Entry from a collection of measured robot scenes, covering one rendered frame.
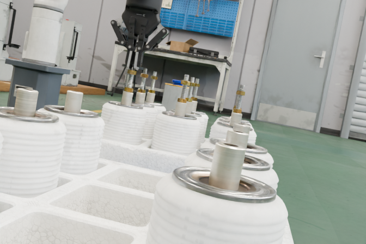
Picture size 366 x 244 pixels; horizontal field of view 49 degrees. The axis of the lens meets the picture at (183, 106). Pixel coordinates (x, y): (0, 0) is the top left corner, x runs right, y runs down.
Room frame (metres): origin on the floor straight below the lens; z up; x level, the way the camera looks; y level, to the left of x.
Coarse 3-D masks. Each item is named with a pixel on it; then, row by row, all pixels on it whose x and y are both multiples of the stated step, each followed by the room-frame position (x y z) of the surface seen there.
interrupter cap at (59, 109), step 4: (44, 108) 0.54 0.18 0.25; (48, 108) 0.53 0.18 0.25; (52, 108) 0.54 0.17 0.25; (56, 108) 0.56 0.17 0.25; (60, 108) 0.57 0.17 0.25; (56, 112) 0.52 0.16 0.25; (60, 112) 0.52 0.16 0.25; (64, 112) 0.52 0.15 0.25; (68, 112) 0.52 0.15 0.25; (80, 112) 0.58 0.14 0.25; (84, 112) 0.57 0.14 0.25; (88, 112) 0.57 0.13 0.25; (92, 112) 0.58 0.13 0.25; (76, 116) 0.53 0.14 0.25; (80, 116) 0.53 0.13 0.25; (84, 116) 0.53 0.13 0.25; (88, 116) 0.54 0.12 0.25; (92, 116) 0.54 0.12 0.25; (96, 116) 0.55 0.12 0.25
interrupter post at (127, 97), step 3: (123, 93) 0.85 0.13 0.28; (126, 93) 0.85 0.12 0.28; (129, 93) 0.85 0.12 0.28; (132, 93) 0.86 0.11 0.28; (123, 96) 0.85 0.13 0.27; (126, 96) 0.85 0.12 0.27; (129, 96) 0.85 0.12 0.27; (132, 96) 0.86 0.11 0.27; (123, 99) 0.85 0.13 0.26; (126, 99) 0.85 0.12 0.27; (129, 99) 0.85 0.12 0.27; (123, 102) 0.85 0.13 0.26; (126, 102) 0.85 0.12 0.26; (129, 102) 0.85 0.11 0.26; (129, 105) 0.85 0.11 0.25
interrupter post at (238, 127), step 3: (234, 123) 0.52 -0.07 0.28; (237, 123) 0.52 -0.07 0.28; (234, 126) 0.52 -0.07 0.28; (237, 126) 0.51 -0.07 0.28; (240, 126) 0.51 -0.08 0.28; (243, 126) 0.51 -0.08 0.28; (246, 126) 0.51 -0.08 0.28; (249, 126) 0.51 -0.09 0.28; (234, 129) 0.51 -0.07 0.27; (237, 129) 0.51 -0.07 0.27; (240, 129) 0.51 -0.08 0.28; (243, 129) 0.51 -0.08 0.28; (246, 129) 0.51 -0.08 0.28; (249, 129) 0.51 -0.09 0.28; (246, 132) 0.51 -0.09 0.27
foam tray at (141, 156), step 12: (108, 144) 0.78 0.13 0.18; (120, 144) 0.78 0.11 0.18; (144, 144) 0.84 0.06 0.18; (108, 156) 0.78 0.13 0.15; (120, 156) 0.78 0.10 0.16; (132, 156) 0.78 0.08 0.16; (144, 156) 0.77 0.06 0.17; (156, 156) 0.77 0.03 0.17; (168, 156) 0.77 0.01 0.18; (180, 156) 0.77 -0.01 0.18; (156, 168) 0.77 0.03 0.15; (168, 168) 0.77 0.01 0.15
